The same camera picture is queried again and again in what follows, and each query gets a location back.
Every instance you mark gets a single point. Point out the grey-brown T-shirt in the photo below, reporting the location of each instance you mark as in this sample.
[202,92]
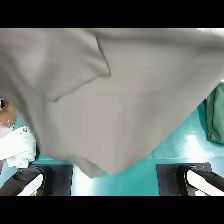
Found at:
[116,100]

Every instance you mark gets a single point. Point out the white garment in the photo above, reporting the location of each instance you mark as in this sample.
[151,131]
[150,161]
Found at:
[16,145]

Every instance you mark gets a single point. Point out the green garment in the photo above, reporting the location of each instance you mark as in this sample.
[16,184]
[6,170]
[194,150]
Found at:
[217,116]

